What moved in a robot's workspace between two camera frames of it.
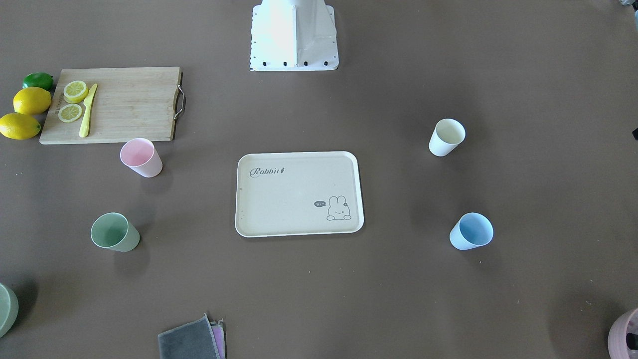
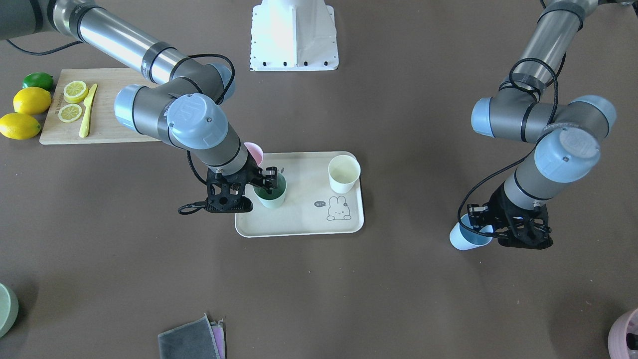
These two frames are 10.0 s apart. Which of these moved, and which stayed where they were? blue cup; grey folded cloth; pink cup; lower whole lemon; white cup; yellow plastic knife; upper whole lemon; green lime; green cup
Moved: pink cup; green cup; white cup
Stayed: green lime; lower whole lemon; blue cup; grey folded cloth; yellow plastic knife; upper whole lemon
